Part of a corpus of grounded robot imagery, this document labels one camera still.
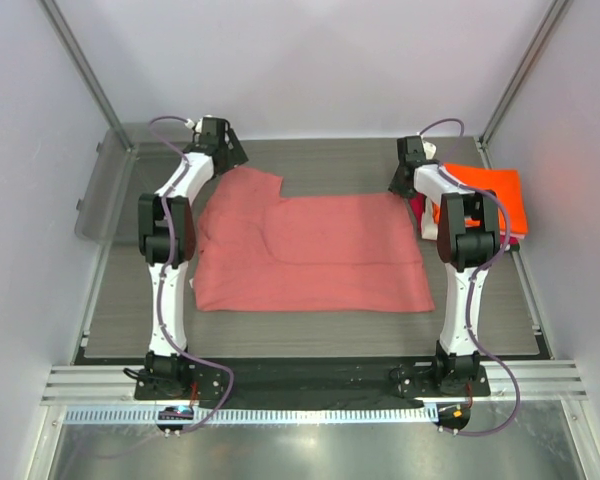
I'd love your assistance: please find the salmon pink t shirt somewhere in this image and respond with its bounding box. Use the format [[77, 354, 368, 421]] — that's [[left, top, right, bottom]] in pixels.
[[192, 167, 435, 313]]

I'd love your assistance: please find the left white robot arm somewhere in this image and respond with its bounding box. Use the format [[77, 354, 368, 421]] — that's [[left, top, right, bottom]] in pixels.
[[136, 115, 248, 399]]

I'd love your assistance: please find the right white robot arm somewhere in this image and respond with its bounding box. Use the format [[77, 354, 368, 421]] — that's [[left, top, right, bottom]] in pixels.
[[389, 135, 509, 396]]

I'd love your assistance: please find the magenta folded t shirt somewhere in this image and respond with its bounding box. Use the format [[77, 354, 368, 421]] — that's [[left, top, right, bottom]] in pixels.
[[409, 194, 524, 254]]

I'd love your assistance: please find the white folded t shirt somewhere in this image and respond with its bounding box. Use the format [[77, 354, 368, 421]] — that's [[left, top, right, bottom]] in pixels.
[[420, 198, 438, 241]]

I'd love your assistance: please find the orange folded t shirt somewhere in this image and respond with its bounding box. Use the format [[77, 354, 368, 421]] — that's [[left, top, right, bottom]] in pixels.
[[445, 163, 529, 238]]

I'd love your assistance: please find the clear grey plastic bin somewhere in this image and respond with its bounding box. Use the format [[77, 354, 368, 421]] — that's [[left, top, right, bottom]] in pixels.
[[74, 130, 137, 244]]

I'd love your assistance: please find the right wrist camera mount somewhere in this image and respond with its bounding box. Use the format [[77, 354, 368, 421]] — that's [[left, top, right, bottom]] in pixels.
[[423, 141, 437, 159]]

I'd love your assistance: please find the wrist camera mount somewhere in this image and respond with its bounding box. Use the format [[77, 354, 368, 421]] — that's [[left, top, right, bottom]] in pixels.
[[423, 141, 437, 159], [184, 117, 205, 134]]

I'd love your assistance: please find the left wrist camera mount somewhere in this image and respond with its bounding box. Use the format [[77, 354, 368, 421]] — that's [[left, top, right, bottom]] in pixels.
[[184, 117, 205, 134]]

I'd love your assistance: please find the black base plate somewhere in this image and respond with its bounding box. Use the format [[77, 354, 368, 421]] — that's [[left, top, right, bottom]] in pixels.
[[124, 354, 491, 409]]

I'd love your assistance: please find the aluminium frame rail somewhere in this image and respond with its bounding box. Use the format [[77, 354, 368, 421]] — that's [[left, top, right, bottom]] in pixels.
[[42, 360, 587, 410]]

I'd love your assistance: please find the slotted white cable duct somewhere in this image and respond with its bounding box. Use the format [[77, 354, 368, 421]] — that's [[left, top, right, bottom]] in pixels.
[[64, 404, 438, 426]]

